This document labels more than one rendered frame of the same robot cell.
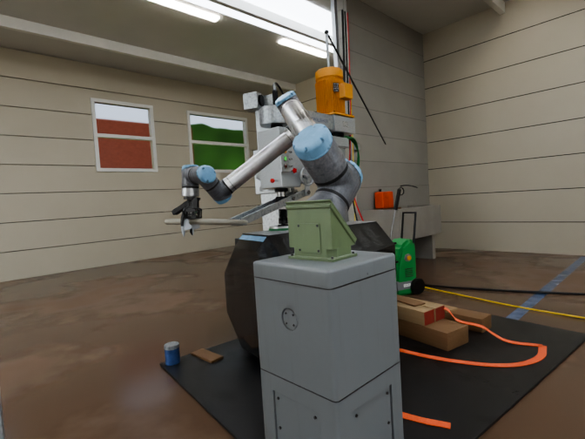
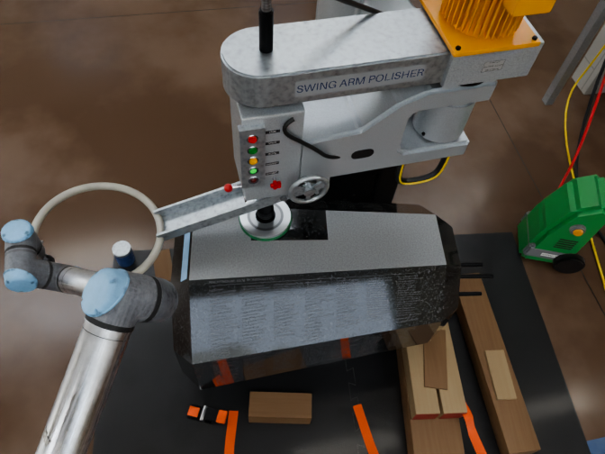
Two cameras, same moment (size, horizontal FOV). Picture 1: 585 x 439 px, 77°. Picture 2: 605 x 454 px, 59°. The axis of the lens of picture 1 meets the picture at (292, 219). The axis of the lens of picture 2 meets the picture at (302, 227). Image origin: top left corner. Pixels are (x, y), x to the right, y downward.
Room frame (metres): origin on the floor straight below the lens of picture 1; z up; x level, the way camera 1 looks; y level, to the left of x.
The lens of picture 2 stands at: (1.66, -0.63, 2.75)
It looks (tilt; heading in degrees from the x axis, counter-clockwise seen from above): 57 degrees down; 27
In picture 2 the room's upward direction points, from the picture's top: 6 degrees clockwise
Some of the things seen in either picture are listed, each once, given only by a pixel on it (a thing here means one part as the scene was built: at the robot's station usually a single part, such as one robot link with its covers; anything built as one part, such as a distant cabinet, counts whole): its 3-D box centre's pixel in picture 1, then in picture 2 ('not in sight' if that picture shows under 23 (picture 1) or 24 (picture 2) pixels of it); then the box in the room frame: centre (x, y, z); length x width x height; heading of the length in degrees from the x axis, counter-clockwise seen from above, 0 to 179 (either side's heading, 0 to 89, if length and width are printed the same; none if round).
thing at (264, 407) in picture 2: not in sight; (280, 407); (2.26, -0.32, 0.07); 0.30 x 0.12 x 0.12; 121
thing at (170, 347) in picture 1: (171, 353); (123, 254); (2.49, 0.88, 0.08); 0.10 x 0.10 x 0.13
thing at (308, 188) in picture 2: (303, 176); (306, 182); (2.70, -0.10, 1.24); 0.15 x 0.10 x 0.15; 137
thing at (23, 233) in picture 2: (191, 176); (21, 239); (1.99, 0.53, 1.24); 0.10 x 0.09 x 0.12; 46
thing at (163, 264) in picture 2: (206, 355); (163, 269); (2.56, 0.66, 0.02); 0.25 x 0.10 x 0.01; 48
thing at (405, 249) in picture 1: (400, 253); (579, 205); (3.98, -1.14, 0.43); 0.35 x 0.35 x 0.87; 22
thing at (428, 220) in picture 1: (403, 234); not in sight; (5.72, -1.71, 0.43); 1.30 x 0.62 x 0.86; 133
